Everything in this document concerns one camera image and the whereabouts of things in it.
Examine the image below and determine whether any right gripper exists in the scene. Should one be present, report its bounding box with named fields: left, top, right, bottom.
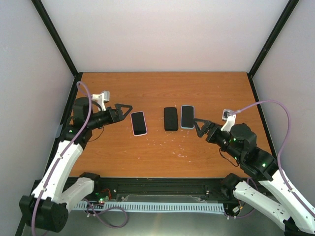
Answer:
left=193, top=118, right=243, bottom=161

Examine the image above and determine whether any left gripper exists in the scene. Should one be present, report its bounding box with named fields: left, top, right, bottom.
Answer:
left=87, top=103, right=132, bottom=129

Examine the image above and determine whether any pink phone case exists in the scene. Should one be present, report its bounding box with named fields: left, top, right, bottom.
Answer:
left=130, top=111, right=148, bottom=136

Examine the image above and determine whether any light blue phone case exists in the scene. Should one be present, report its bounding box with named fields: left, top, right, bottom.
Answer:
left=180, top=105, right=195, bottom=130

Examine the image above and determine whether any black phone case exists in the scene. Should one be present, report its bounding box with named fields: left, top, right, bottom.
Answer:
left=164, top=107, right=179, bottom=131

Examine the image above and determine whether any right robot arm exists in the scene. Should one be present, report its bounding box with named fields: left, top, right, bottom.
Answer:
left=194, top=116, right=315, bottom=236

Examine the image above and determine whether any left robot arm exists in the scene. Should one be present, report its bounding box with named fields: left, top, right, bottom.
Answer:
left=19, top=94, right=132, bottom=233

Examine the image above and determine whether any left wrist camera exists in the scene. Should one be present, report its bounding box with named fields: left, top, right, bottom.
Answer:
left=92, top=91, right=110, bottom=111

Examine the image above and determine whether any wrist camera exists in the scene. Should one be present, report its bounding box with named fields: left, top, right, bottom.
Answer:
left=220, top=109, right=237, bottom=132
left=92, top=91, right=110, bottom=111

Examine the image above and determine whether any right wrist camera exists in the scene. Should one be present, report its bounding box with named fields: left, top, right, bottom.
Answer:
left=220, top=109, right=237, bottom=132

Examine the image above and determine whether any light blue cable duct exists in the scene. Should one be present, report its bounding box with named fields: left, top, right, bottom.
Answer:
left=72, top=201, right=225, bottom=213

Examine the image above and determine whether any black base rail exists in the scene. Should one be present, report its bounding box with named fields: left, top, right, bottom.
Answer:
left=87, top=177, right=238, bottom=203

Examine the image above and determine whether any left black frame post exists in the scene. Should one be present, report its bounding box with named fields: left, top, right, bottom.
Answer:
left=31, top=0, right=79, bottom=77

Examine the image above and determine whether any black frame post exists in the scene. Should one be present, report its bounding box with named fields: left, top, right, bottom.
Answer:
left=31, top=0, right=79, bottom=77
left=248, top=0, right=300, bottom=76

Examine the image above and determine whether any right black frame post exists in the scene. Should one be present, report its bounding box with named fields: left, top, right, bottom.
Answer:
left=248, top=0, right=300, bottom=76

